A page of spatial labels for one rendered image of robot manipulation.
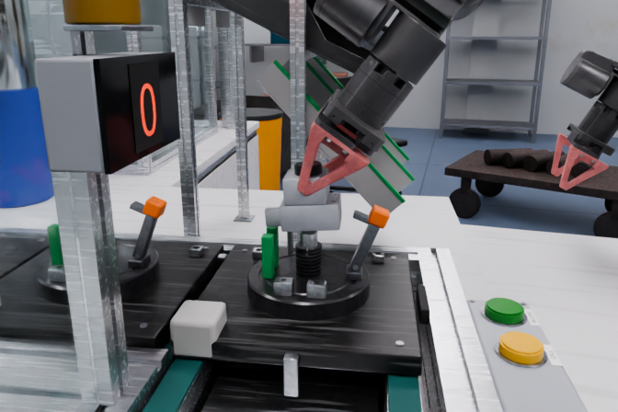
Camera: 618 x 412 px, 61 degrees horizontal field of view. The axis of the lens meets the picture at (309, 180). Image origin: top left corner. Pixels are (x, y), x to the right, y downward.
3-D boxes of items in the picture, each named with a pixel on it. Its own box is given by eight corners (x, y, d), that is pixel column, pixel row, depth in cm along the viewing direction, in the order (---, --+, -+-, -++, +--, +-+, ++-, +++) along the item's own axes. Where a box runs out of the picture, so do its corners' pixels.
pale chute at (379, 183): (395, 195, 91) (415, 178, 89) (383, 220, 79) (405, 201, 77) (285, 74, 91) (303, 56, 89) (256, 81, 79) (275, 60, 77)
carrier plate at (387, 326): (407, 267, 71) (408, 252, 71) (421, 376, 48) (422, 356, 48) (234, 257, 74) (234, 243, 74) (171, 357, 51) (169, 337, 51)
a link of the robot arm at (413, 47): (454, 35, 48) (452, 38, 54) (394, -10, 48) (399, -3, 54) (407, 96, 50) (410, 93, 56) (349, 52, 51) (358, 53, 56)
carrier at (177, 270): (224, 257, 74) (220, 171, 71) (156, 356, 52) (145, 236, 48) (64, 248, 77) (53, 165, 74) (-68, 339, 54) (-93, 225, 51)
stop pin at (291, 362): (300, 389, 50) (300, 352, 49) (298, 397, 49) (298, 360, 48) (285, 388, 51) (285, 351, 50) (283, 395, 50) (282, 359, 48)
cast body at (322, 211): (342, 216, 60) (338, 157, 58) (339, 231, 56) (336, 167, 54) (269, 218, 61) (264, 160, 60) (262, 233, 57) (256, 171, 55)
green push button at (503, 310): (517, 314, 59) (519, 297, 58) (527, 333, 55) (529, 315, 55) (480, 311, 59) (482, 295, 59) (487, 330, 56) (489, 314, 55)
